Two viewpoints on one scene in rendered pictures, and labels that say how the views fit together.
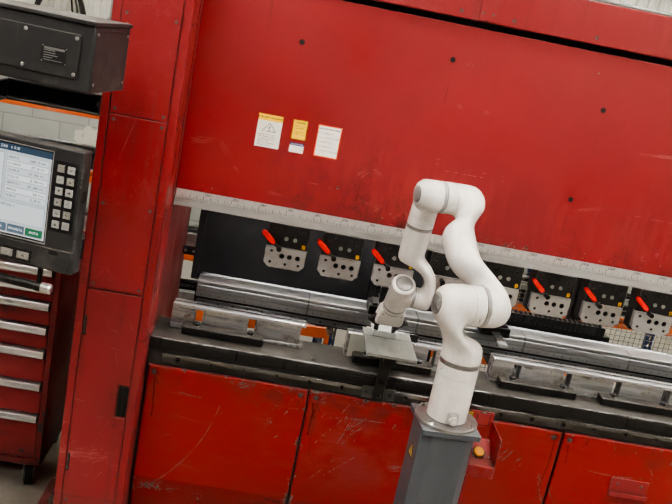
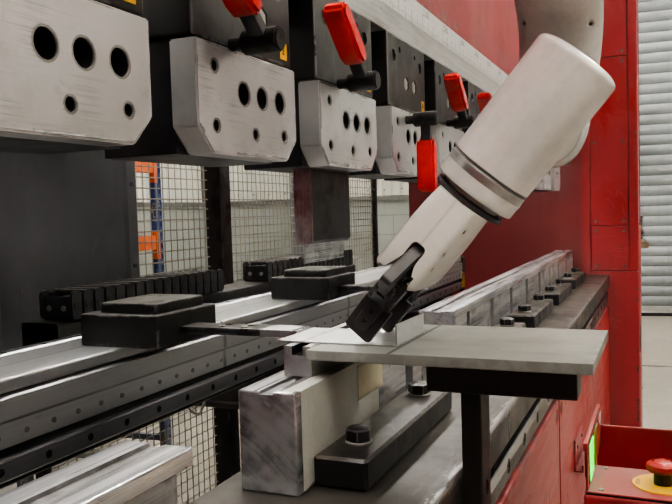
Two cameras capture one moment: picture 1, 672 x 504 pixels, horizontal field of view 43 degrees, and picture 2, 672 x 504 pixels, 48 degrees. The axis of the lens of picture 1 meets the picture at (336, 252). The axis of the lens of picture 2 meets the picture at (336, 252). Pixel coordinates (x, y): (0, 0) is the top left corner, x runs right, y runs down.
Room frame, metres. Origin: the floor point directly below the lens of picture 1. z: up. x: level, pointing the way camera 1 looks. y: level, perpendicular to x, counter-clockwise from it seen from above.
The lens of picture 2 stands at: (2.68, 0.47, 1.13)
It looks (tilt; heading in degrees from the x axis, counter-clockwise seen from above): 3 degrees down; 298
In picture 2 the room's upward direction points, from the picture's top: 2 degrees counter-clockwise
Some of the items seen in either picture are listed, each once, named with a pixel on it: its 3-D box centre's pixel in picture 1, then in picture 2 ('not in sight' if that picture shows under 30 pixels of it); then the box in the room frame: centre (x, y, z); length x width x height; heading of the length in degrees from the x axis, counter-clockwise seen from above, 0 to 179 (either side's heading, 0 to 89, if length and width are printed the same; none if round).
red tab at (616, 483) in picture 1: (628, 489); (582, 446); (2.99, -1.28, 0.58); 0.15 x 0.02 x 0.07; 94
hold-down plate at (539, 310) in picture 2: (636, 404); (532, 312); (3.09, -1.25, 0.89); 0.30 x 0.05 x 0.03; 94
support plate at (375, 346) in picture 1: (388, 344); (462, 344); (2.92, -0.25, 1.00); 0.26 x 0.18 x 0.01; 4
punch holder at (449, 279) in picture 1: (445, 273); (378, 111); (3.08, -0.42, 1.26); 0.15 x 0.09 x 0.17; 94
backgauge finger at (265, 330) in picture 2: (384, 312); (203, 320); (3.23, -0.23, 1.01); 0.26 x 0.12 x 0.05; 4
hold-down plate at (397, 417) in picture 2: (391, 363); (393, 429); (3.02, -0.29, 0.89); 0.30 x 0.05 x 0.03; 94
